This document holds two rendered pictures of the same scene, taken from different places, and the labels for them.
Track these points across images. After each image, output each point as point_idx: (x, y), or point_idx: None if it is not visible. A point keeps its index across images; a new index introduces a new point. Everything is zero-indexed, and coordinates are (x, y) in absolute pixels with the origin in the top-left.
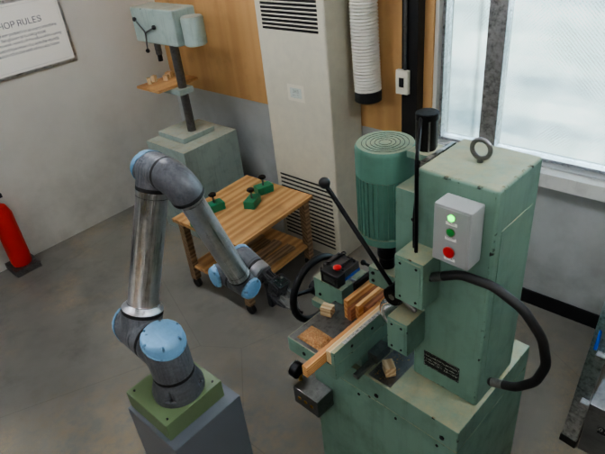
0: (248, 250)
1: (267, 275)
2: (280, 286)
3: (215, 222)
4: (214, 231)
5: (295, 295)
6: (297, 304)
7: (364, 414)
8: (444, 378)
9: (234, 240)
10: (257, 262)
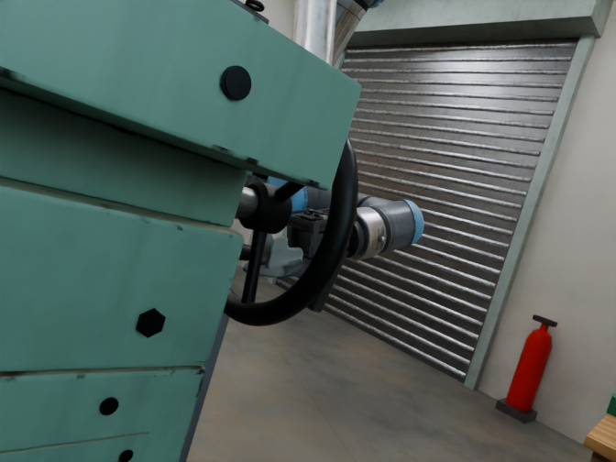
0: (397, 204)
1: (327, 208)
2: (296, 215)
3: (306, 7)
4: (297, 19)
5: None
6: (265, 268)
7: None
8: None
9: (603, 436)
10: (365, 207)
